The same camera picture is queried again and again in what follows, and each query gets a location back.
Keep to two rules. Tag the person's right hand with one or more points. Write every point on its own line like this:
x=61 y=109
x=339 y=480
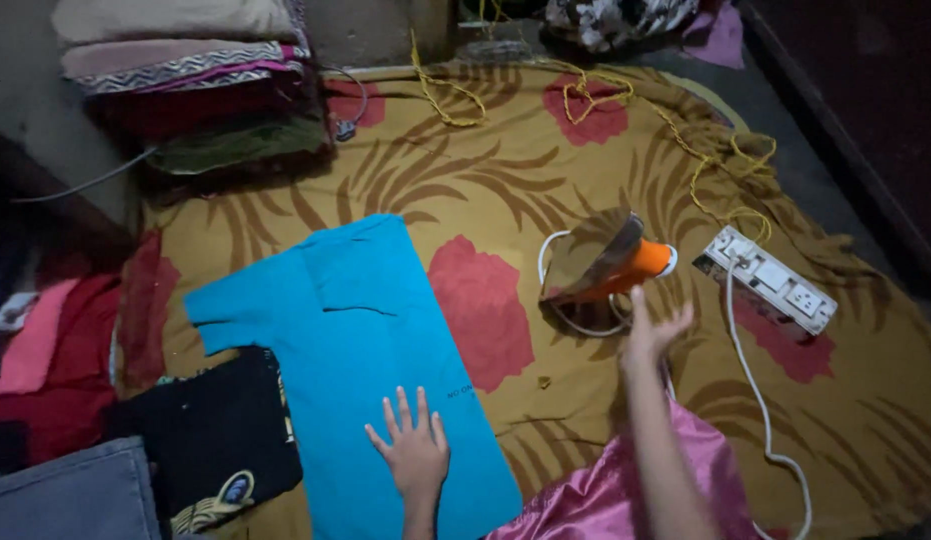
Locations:
x=647 y=341

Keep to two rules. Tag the person's left hand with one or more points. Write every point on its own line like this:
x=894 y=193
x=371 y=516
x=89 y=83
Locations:
x=414 y=457

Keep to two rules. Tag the blue t-shirt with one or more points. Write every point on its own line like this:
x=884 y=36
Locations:
x=360 y=315

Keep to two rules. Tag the orange clothes iron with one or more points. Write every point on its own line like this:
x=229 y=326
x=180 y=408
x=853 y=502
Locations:
x=623 y=270

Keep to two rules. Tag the white power strip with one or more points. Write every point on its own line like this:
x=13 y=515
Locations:
x=773 y=281

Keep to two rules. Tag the pink satin garment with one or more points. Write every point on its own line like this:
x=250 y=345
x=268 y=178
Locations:
x=585 y=495

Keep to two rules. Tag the black peacock print cloth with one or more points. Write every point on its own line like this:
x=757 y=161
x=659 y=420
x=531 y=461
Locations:
x=210 y=427

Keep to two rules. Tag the mustard floral bedsheet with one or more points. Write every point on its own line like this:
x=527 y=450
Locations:
x=473 y=172

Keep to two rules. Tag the red sheer cloth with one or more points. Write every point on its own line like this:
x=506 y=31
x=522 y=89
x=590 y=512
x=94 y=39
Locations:
x=142 y=315

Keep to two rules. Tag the purple cloth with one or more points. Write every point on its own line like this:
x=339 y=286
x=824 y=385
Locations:
x=717 y=37

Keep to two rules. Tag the dark wooden furniture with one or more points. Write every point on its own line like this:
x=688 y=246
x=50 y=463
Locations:
x=870 y=112

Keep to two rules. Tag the black white patterned cloth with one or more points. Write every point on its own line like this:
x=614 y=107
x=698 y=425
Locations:
x=623 y=19

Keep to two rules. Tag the grey cloth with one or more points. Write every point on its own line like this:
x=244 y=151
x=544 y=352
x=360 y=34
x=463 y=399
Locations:
x=75 y=495

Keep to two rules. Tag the pink cloth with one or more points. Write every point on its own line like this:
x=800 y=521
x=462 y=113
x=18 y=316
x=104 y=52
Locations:
x=30 y=352

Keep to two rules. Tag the stack of folded clothes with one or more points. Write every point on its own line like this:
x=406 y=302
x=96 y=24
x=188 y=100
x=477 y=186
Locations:
x=180 y=60

